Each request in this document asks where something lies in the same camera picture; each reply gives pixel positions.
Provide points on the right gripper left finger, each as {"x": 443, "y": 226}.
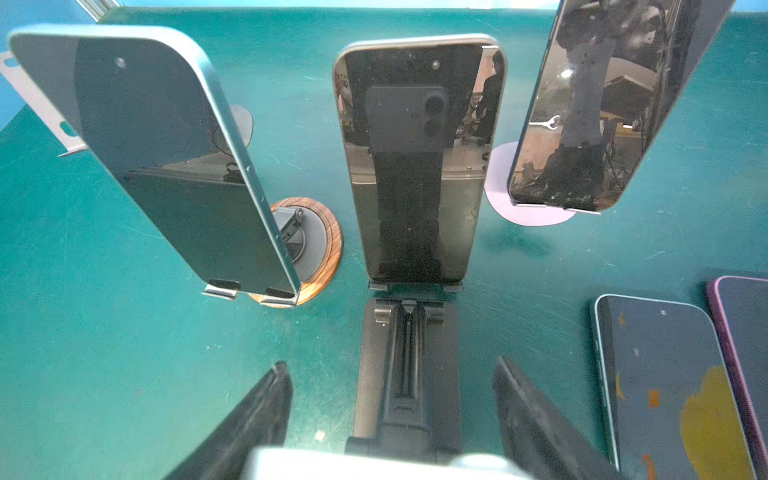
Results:
{"x": 259, "y": 419}

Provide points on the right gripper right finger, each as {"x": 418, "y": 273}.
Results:
{"x": 536, "y": 436}

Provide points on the black folding phone stand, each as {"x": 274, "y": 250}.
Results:
{"x": 408, "y": 389}

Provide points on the black phone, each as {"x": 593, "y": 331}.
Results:
{"x": 739, "y": 308}
{"x": 612, "y": 72}
{"x": 147, "y": 102}
{"x": 669, "y": 409}

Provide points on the white-edged phone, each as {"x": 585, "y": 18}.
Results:
{"x": 418, "y": 117}

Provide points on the grey phone stand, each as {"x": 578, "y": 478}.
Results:
{"x": 244, "y": 122}
{"x": 496, "y": 191}
{"x": 41, "y": 106}

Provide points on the brown round phone stand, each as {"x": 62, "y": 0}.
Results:
{"x": 315, "y": 245}

